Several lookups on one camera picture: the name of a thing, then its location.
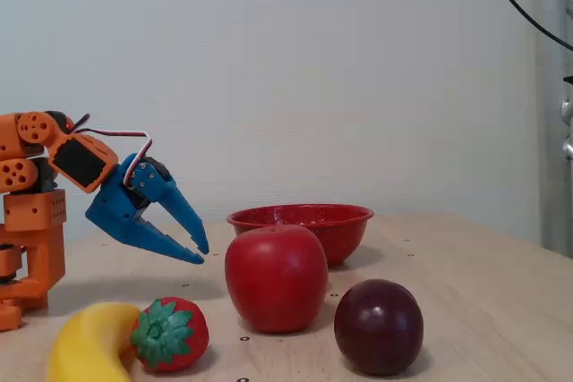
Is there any red toy apple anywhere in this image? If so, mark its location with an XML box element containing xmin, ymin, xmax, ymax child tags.
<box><xmin>224</xmin><ymin>224</ymin><xmax>329</xmax><ymax>335</ymax></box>

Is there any thin black hanging cable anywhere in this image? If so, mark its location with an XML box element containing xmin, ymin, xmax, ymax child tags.
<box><xmin>478</xmin><ymin>0</ymin><xmax>573</xmax><ymax>53</ymax></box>

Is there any white red black servo cable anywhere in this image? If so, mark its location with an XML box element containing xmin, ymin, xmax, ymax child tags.
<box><xmin>71</xmin><ymin>113</ymin><xmax>154</xmax><ymax>190</ymax></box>

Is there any red speckled enamel bowl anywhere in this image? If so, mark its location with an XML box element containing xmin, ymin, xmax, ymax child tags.
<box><xmin>227</xmin><ymin>203</ymin><xmax>375</xmax><ymax>267</ymax></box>

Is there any grey metal stand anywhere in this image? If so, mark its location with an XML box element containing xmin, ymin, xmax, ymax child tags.
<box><xmin>534</xmin><ymin>0</ymin><xmax>573</xmax><ymax>260</ymax></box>

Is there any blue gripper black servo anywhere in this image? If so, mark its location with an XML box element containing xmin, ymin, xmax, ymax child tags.
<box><xmin>84</xmin><ymin>152</ymin><xmax>210</xmax><ymax>266</ymax></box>

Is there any red toy strawberry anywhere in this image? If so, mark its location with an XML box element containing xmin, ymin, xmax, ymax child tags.
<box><xmin>130</xmin><ymin>296</ymin><xmax>210</xmax><ymax>374</ymax></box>

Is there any yellow toy banana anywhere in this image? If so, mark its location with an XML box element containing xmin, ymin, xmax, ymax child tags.
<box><xmin>46</xmin><ymin>301</ymin><xmax>142</xmax><ymax>382</ymax></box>

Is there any dark purple toy plum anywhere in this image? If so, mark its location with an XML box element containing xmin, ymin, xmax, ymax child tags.
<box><xmin>333</xmin><ymin>278</ymin><xmax>425</xmax><ymax>377</ymax></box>

